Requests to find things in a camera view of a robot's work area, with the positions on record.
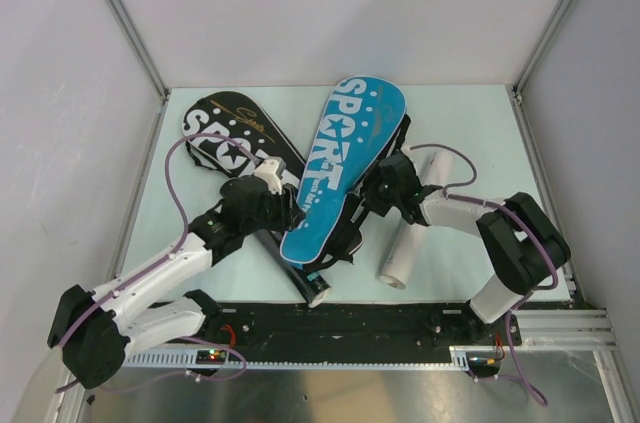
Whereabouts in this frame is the white shuttlecock tube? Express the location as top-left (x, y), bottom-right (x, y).
top-left (379, 151), bottom-right (453, 290)

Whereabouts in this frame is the blue racket bag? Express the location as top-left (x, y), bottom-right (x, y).
top-left (280, 76), bottom-right (407, 268)

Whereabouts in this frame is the black shuttlecock tube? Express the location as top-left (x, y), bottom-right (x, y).
top-left (254, 231), bottom-right (331, 308)

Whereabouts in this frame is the black racket bag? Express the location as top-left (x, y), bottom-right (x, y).
top-left (180, 91), bottom-right (364, 257)

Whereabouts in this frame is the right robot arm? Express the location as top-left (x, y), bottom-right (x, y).
top-left (361, 152), bottom-right (571, 344)

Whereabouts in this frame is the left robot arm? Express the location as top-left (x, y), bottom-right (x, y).
top-left (47, 173), bottom-right (305, 389)

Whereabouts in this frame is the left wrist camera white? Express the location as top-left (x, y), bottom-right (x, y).
top-left (253, 157), bottom-right (286, 194)

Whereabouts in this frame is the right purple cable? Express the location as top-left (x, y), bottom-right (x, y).
top-left (404, 143), bottom-right (559, 407)

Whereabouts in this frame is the purple cable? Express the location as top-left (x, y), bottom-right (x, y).
top-left (54, 132), bottom-right (264, 394)
top-left (404, 143), bottom-right (559, 407)

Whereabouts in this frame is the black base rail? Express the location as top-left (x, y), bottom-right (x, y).
top-left (196, 302), bottom-right (522, 365)

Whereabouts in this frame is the white cable duct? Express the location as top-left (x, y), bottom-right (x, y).
top-left (119, 345), bottom-right (501, 370)

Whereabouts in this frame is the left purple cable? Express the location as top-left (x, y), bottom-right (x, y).
top-left (54, 132), bottom-right (264, 394)

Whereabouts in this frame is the right aluminium frame post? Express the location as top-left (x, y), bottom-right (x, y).
top-left (512, 0), bottom-right (577, 94)

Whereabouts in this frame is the aluminium frame post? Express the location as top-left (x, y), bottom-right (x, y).
top-left (512, 0), bottom-right (577, 94)
top-left (74, 0), bottom-right (169, 99)

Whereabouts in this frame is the left aluminium frame post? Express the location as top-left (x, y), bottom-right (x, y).
top-left (74, 0), bottom-right (169, 99)

